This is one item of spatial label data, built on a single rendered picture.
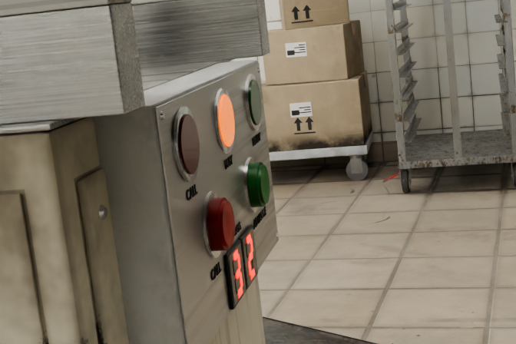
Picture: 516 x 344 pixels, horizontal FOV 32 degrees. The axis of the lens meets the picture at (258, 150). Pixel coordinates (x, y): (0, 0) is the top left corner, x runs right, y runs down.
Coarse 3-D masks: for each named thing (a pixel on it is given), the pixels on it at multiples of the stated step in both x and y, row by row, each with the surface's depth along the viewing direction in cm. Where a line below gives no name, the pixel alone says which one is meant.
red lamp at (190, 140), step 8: (184, 120) 47; (192, 120) 48; (184, 128) 47; (192, 128) 48; (184, 136) 47; (192, 136) 48; (184, 144) 47; (192, 144) 48; (184, 152) 47; (192, 152) 48; (184, 160) 46; (192, 160) 48; (192, 168) 48
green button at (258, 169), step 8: (256, 168) 60; (264, 168) 61; (248, 176) 60; (256, 176) 60; (264, 176) 61; (248, 184) 60; (256, 184) 59; (264, 184) 61; (256, 192) 59; (264, 192) 60; (256, 200) 60; (264, 200) 60
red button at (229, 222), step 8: (216, 200) 51; (224, 200) 51; (216, 208) 50; (224, 208) 51; (232, 208) 52; (208, 216) 50; (216, 216) 50; (224, 216) 50; (232, 216) 52; (208, 224) 50; (216, 224) 50; (224, 224) 50; (232, 224) 52; (208, 232) 50; (216, 232) 50; (224, 232) 50; (232, 232) 52; (216, 240) 50; (224, 240) 50; (232, 240) 52; (216, 248) 51; (224, 248) 51
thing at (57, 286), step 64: (192, 64) 67; (0, 128) 40; (64, 128) 41; (0, 192) 41; (64, 192) 41; (0, 256) 41; (64, 256) 41; (0, 320) 42; (64, 320) 41; (256, 320) 72
